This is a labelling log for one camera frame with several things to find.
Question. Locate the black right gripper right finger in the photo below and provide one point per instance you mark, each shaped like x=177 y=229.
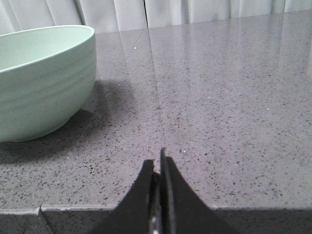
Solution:
x=183 y=212

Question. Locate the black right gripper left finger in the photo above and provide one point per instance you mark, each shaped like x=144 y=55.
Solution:
x=133 y=215

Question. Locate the green bowl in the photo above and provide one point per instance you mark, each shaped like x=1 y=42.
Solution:
x=46 y=76

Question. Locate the white curtain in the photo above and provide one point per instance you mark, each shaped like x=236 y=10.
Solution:
x=122 y=15

